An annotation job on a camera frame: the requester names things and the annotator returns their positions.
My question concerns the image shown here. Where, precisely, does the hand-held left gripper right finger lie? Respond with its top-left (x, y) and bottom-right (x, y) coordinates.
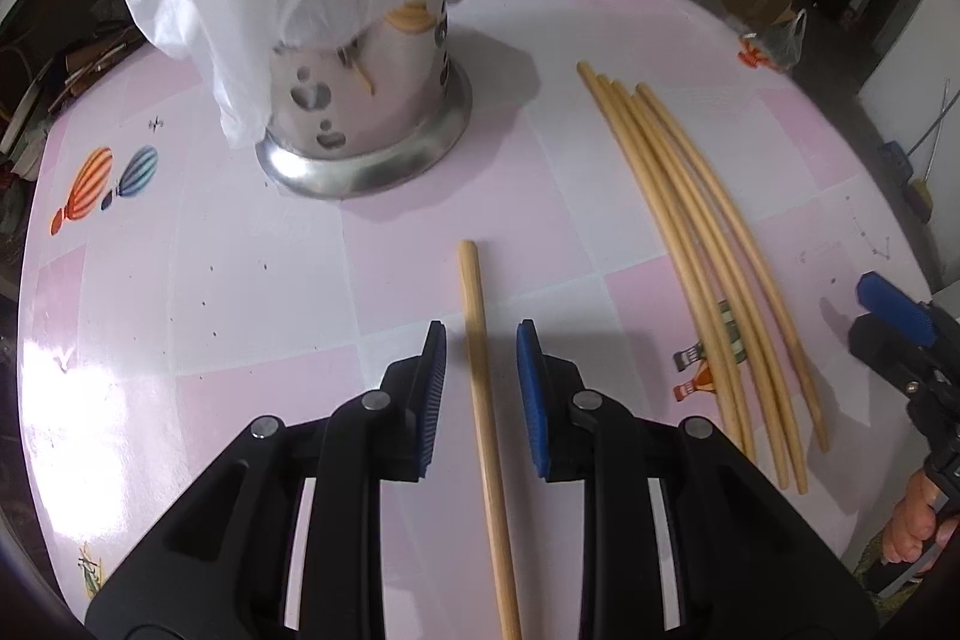
top-left (516, 321), bottom-right (880, 640)

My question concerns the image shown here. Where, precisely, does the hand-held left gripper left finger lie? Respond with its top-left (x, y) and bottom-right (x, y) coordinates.
top-left (85, 319), bottom-right (449, 640)

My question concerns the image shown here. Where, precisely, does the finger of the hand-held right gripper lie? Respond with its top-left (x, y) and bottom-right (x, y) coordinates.
top-left (904, 381), bottom-right (960, 461)
top-left (849, 271), bottom-right (960, 387)

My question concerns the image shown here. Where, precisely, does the wooden chopstick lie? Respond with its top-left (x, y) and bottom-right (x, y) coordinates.
top-left (459, 240), bottom-right (524, 640)
top-left (596, 74), bottom-right (758, 461)
top-left (576, 60), bottom-right (747, 446)
top-left (611, 77), bottom-right (790, 491)

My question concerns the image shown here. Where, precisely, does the steel utensil holder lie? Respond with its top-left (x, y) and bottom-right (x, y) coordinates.
top-left (255, 0), bottom-right (473, 199)

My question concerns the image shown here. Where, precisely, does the person's right hand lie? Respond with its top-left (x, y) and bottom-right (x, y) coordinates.
top-left (883, 469), bottom-right (947, 566)

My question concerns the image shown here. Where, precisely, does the thin metal rod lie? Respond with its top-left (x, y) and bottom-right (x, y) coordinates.
top-left (904, 77), bottom-right (960, 161)

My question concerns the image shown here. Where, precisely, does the clear plastic bag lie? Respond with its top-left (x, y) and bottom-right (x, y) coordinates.
top-left (756, 8), bottom-right (809, 73)

